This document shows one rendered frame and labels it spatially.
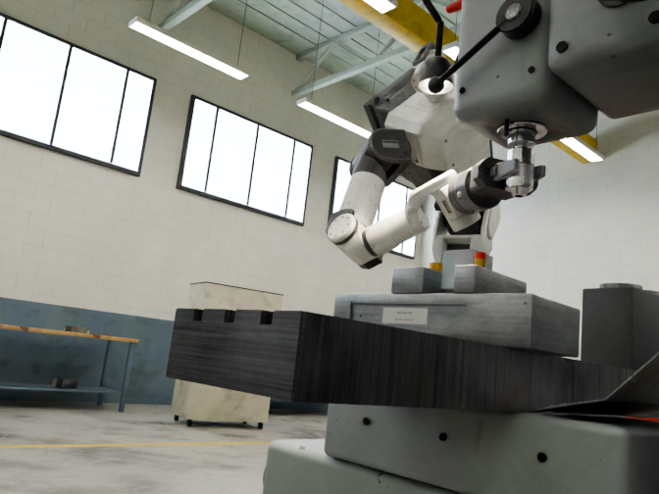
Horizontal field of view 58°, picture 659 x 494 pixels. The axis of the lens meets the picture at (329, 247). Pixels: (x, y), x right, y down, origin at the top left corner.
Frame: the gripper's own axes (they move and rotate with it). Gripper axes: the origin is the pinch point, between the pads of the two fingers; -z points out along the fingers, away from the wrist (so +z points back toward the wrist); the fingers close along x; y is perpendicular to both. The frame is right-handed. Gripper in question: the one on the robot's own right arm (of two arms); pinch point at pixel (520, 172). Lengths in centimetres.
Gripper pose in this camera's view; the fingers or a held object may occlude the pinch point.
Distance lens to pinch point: 110.6
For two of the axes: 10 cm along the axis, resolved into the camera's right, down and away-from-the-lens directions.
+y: -1.1, 9.8, -1.8
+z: -3.1, 1.3, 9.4
